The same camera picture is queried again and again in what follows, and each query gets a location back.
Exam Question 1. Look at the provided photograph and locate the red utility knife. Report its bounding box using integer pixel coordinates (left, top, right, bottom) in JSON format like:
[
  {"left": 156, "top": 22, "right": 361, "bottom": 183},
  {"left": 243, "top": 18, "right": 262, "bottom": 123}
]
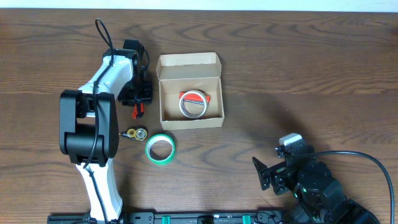
[{"left": 132, "top": 103, "right": 144, "bottom": 119}]

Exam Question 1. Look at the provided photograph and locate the white tape roll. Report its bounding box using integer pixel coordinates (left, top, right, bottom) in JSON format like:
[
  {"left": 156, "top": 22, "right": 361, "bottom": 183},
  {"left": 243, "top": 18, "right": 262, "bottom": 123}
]
[{"left": 178, "top": 90, "right": 208, "bottom": 119}]

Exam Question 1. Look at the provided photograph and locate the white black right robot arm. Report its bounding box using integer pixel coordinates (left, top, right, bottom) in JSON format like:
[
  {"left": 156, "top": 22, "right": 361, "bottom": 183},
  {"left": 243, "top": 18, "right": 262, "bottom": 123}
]
[{"left": 252, "top": 143, "right": 379, "bottom": 223}]

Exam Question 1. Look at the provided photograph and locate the yellow black correction tape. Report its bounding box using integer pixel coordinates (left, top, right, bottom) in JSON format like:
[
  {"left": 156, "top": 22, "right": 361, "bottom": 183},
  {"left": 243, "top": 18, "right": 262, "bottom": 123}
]
[{"left": 119, "top": 126, "right": 148, "bottom": 141}]

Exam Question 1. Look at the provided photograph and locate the brown cardboard box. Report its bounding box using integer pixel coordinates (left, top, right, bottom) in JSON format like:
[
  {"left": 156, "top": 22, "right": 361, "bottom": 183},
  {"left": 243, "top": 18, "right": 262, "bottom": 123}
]
[{"left": 156, "top": 52, "right": 224, "bottom": 131}]

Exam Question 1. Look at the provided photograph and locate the green tape roll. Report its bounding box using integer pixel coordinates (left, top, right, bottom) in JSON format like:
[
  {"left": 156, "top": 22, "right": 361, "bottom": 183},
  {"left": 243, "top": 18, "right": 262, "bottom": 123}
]
[{"left": 145, "top": 134, "right": 176, "bottom": 166}]

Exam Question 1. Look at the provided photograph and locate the red stapler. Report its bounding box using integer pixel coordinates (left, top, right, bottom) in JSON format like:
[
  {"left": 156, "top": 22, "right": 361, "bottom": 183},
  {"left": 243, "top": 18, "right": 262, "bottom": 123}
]
[{"left": 179, "top": 91, "right": 211, "bottom": 105}]

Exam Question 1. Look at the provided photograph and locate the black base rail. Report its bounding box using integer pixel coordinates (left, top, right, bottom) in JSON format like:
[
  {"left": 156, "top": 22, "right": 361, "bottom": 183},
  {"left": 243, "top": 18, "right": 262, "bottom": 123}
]
[{"left": 46, "top": 210, "right": 287, "bottom": 224}]

